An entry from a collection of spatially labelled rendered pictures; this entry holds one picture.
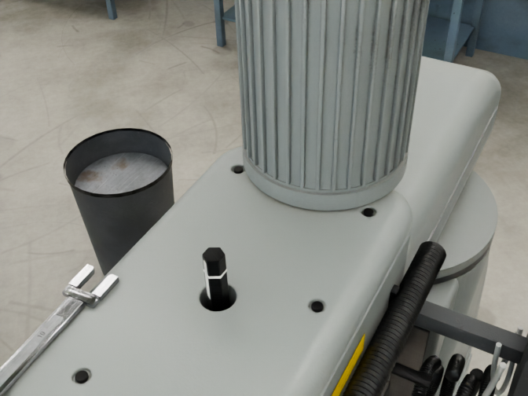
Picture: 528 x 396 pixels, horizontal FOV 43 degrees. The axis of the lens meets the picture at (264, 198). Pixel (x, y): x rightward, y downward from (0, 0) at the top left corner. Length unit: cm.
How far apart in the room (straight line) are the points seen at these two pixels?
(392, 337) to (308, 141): 23
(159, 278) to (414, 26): 36
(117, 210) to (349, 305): 227
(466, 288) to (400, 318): 51
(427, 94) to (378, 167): 49
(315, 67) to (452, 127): 53
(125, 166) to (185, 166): 83
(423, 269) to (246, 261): 23
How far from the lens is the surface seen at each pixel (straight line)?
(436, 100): 120
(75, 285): 70
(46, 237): 365
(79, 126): 441
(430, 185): 103
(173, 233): 74
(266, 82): 69
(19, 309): 335
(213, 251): 63
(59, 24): 573
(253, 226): 74
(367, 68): 66
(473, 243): 123
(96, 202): 288
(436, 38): 478
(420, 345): 119
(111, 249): 309
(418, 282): 81
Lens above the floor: 240
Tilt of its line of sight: 41 degrees down
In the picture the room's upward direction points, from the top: 2 degrees counter-clockwise
